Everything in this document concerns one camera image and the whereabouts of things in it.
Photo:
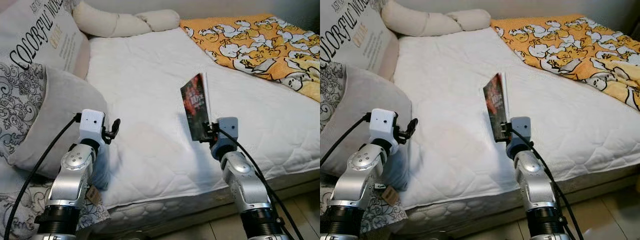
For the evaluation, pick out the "white quilted mattress pad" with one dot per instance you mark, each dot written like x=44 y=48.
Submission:
x=150 y=100
x=450 y=100

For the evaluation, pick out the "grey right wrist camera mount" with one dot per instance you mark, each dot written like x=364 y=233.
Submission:
x=228 y=132
x=521 y=131

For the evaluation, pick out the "grey quilted mattress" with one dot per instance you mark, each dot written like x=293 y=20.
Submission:
x=475 y=212
x=200 y=202

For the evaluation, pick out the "yellow cartoon print blanket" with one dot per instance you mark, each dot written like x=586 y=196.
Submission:
x=565 y=45
x=255 y=45

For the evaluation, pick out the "white pillow with black lettering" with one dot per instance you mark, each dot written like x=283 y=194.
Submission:
x=40 y=35
x=350 y=35

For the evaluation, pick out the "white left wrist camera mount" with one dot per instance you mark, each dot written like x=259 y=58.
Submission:
x=92 y=127
x=384 y=127

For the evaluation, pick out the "cream bolster pillow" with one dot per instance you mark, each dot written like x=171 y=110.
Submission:
x=120 y=22
x=430 y=22

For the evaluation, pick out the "brown paper tag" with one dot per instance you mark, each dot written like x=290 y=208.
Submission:
x=391 y=196
x=94 y=195

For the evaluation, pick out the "dark red cover book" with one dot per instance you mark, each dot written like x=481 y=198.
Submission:
x=196 y=105
x=497 y=105

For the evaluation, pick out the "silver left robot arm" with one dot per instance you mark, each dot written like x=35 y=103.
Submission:
x=70 y=180
x=355 y=185

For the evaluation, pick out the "plain grey pillow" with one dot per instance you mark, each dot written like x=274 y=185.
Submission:
x=370 y=100
x=60 y=120

